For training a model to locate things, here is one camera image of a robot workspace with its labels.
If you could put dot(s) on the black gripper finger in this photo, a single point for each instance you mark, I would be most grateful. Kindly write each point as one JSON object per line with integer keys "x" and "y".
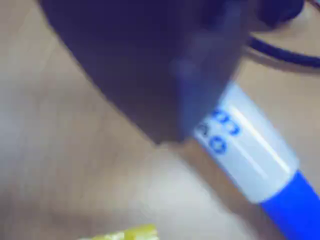
{"x": 140, "y": 62}

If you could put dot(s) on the blue and white marker pen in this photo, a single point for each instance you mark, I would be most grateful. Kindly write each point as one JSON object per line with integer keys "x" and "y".
{"x": 250, "y": 150}

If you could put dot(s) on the yellow stick packet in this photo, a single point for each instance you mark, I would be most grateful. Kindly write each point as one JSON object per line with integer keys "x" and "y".
{"x": 135, "y": 232}

